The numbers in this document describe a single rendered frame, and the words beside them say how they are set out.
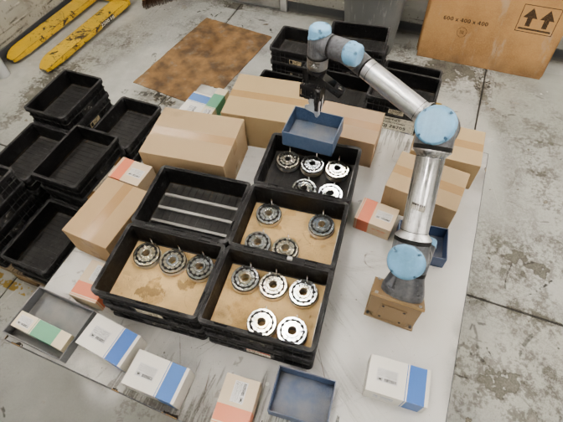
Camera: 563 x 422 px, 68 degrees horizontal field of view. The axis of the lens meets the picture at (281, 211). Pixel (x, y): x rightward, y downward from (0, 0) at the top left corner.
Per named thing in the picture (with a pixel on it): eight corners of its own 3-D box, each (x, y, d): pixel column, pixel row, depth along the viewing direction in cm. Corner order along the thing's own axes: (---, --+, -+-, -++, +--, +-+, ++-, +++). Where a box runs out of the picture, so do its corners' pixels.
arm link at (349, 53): (370, 49, 141) (342, 39, 145) (361, 41, 131) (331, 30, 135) (360, 73, 143) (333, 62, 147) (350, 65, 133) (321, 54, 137)
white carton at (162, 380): (195, 375, 149) (190, 368, 142) (179, 409, 143) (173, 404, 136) (147, 356, 154) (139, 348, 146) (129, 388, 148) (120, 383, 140)
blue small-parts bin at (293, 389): (334, 385, 146) (336, 380, 140) (326, 431, 138) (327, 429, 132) (280, 369, 150) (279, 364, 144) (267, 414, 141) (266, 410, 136)
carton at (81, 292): (99, 267, 176) (92, 259, 169) (124, 275, 173) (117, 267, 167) (76, 301, 167) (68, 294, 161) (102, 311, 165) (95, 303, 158)
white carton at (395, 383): (424, 377, 147) (431, 370, 139) (420, 413, 140) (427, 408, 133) (368, 361, 150) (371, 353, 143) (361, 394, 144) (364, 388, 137)
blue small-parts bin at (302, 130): (343, 130, 166) (343, 116, 160) (331, 156, 158) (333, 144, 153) (295, 118, 171) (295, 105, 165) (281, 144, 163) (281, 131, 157)
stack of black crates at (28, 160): (57, 158, 288) (31, 121, 261) (93, 169, 281) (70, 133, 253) (16, 202, 268) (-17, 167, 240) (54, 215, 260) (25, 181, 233)
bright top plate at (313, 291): (320, 283, 151) (320, 283, 151) (313, 309, 146) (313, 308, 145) (293, 276, 153) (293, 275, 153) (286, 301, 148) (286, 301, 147)
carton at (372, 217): (396, 219, 185) (400, 209, 179) (387, 240, 179) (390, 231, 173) (362, 207, 189) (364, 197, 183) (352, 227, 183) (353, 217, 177)
